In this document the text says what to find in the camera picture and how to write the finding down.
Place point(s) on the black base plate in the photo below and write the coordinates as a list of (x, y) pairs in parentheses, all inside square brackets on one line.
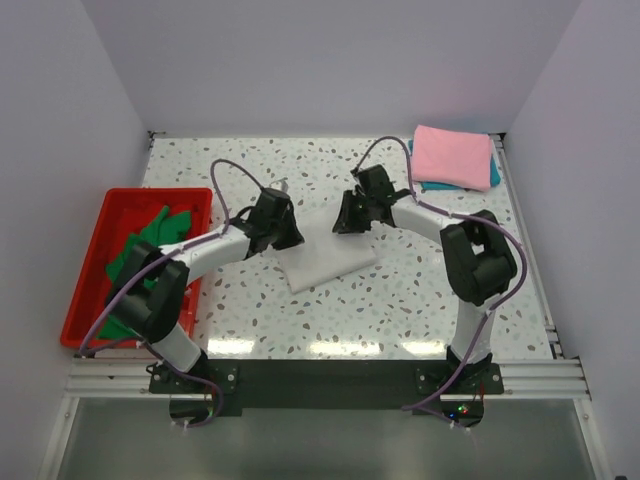
[(300, 384)]

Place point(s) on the folded teal t shirt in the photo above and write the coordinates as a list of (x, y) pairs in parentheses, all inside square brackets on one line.
[(494, 167)]

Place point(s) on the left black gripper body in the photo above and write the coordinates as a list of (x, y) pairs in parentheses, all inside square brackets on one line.
[(272, 229)]

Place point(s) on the green t shirt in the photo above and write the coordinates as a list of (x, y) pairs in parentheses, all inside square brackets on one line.
[(163, 228)]

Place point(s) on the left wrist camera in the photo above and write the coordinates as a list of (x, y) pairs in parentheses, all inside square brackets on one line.
[(280, 185)]

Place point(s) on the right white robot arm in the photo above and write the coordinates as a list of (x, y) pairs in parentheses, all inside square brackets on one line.
[(478, 262)]

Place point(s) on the white t shirt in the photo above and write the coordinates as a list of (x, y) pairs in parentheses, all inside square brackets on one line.
[(323, 255)]

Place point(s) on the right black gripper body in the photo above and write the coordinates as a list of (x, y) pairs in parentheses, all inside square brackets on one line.
[(371, 201)]

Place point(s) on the folded pink t shirt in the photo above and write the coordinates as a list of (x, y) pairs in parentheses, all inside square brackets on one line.
[(422, 131)]

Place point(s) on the red plastic bin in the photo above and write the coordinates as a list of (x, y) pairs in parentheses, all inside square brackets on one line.
[(124, 210)]

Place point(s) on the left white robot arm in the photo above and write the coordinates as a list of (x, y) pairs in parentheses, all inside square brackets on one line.
[(148, 293)]

